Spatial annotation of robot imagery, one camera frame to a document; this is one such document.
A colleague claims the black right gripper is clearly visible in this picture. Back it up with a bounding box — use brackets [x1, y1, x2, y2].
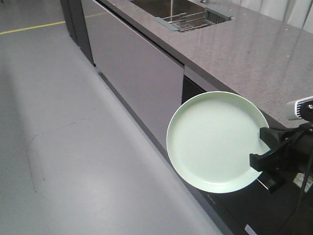
[249, 122, 313, 173]

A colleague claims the pale green round plate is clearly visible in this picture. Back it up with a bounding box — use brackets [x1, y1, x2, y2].
[166, 91, 269, 193]

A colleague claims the white pleated curtain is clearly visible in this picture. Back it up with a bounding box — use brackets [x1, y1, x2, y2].
[215, 0, 313, 32]

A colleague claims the grey kitchen counter cabinet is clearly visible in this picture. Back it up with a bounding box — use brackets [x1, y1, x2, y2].
[80, 0, 313, 235]

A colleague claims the stainless steel sink basin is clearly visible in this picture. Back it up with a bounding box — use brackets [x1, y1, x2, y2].
[132, 0, 232, 32]

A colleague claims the dark grey tall cabinet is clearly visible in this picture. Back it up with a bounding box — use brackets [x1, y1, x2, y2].
[60, 0, 95, 66]

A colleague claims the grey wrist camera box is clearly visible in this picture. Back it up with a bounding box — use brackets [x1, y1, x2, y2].
[286, 96, 313, 122]

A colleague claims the long black camera cable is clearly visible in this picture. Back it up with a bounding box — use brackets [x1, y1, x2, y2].
[278, 168, 313, 235]

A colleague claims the grey-blue wire dish rack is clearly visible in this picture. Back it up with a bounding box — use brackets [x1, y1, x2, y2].
[154, 7, 233, 32]

